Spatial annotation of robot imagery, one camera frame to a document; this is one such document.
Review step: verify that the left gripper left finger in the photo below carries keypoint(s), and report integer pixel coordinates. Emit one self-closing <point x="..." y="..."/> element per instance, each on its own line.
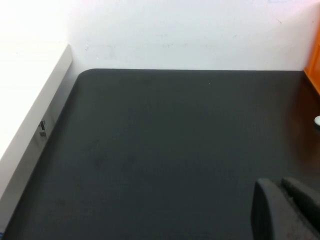
<point x="270" y="215"/>

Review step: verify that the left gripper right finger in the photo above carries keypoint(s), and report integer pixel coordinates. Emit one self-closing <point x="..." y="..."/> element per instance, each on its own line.
<point x="307" y="200"/>

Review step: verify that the mint green plastic spoon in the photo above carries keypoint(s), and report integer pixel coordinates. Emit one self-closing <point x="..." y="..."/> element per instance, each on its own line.
<point x="317" y="120"/>

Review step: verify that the orange plastic cutlery crate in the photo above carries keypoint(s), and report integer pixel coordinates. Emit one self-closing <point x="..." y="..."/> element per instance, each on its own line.
<point x="314" y="65"/>

